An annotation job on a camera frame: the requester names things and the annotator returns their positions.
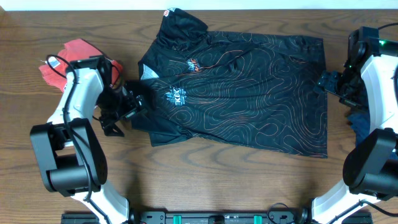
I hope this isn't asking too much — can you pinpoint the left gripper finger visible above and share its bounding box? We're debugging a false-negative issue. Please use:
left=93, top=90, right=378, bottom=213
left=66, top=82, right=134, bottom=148
left=120, top=95, right=147, bottom=121
left=99, top=119, right=124, bottom=137

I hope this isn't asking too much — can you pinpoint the black orange patterned jersey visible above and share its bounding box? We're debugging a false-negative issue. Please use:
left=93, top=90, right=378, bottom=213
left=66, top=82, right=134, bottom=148
left=130, top=8, right=328, bottom=158

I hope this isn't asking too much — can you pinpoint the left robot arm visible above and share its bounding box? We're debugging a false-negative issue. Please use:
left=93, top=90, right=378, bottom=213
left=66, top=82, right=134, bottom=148
left=30, top=55, right=150, bottom=224

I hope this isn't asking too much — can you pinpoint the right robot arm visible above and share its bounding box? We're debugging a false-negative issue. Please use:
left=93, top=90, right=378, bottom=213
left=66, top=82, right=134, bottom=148
left=294, top=27, right=397, bottom=223

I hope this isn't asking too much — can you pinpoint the navy blue t-shirt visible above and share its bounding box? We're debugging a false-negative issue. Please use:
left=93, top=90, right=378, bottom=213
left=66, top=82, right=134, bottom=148
left=347, top=112, right=370, bottom=146

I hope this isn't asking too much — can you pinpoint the red folded t-shirt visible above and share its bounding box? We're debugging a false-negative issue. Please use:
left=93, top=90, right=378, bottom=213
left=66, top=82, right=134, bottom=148
left=39, top=39, right=123, bottom=92

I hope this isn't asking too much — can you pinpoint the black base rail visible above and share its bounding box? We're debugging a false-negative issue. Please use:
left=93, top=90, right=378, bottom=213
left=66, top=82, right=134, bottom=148
left=60, top=210, right=374, bottom=224

